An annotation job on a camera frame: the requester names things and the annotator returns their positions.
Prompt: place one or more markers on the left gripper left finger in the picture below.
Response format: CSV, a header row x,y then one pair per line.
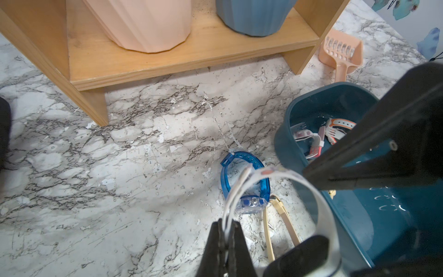
x,y
213,258

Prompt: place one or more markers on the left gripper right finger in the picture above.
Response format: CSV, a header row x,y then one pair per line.
x,y
239,263

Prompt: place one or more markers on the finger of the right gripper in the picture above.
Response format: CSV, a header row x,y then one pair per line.
x,y
301,260

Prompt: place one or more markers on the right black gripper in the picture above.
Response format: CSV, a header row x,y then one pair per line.
x,y
397,146

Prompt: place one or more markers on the teal storage box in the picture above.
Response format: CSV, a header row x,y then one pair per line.
x,y
376,226

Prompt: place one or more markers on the white clear strap watch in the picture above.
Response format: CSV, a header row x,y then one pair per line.
x,y
304,224

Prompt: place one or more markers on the pink plastic scoop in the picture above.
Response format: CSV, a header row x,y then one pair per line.
x,y
342,52

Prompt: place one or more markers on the blue pot flowering plant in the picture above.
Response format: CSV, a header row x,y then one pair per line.
x,y
258,18

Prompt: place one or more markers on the pink pot green plant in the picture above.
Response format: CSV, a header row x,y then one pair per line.
x,y
144,26

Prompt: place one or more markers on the black work glove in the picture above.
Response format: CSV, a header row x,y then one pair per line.
x,y
5,126

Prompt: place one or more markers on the wooden shelf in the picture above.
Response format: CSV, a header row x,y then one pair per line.
x,y
65,42

